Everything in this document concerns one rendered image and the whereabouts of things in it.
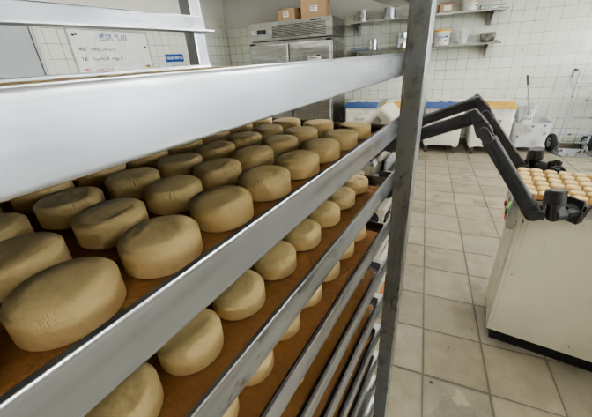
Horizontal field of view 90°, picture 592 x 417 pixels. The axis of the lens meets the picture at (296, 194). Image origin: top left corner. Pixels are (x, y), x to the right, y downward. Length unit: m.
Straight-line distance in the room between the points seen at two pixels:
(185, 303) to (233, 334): 0.12
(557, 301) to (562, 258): 0.24
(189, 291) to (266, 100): 0.11
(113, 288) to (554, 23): 5.94
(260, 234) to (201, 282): 0.05
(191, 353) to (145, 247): 0.09
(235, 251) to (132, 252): 0.06
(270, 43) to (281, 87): 5.25
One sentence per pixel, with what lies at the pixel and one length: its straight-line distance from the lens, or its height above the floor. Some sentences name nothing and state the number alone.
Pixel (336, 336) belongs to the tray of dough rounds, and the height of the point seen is 1.13.
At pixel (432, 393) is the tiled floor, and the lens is 1.86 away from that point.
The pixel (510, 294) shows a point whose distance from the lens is 1.94.
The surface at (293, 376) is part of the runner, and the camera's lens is 0.34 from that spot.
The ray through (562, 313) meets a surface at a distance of 2.00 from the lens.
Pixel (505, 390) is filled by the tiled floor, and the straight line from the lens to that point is 2.00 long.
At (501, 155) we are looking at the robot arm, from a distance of 1.48.
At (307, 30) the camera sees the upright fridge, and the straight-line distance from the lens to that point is 5.18.
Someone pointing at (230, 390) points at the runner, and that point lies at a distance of 0.24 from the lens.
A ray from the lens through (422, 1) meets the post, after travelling 0.49.
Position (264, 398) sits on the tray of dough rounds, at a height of 1.22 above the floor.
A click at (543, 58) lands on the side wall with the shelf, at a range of 5.96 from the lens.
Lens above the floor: 1.52
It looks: 25 degrees down
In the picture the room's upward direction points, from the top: 4 degrees counter-clockwise
